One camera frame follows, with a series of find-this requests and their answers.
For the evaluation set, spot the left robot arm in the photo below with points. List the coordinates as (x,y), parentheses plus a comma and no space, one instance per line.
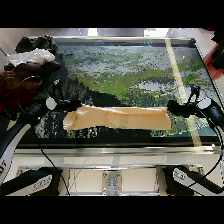
(13,136)

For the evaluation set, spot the black garment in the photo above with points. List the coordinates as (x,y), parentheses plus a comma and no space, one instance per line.
(35,43)

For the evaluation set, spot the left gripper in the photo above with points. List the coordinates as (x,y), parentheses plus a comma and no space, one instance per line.
(68,105)

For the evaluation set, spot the beige shirt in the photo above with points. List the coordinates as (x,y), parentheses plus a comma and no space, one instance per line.
(123,118)

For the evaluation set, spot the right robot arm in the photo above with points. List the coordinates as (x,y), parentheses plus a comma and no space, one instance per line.
(210,110)

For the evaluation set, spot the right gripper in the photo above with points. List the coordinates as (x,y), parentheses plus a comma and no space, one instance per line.
(181,108)

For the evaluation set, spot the silver frame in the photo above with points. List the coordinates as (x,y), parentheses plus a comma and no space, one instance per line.
(113,180)

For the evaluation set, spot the white garment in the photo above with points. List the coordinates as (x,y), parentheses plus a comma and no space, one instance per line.
(31,56)

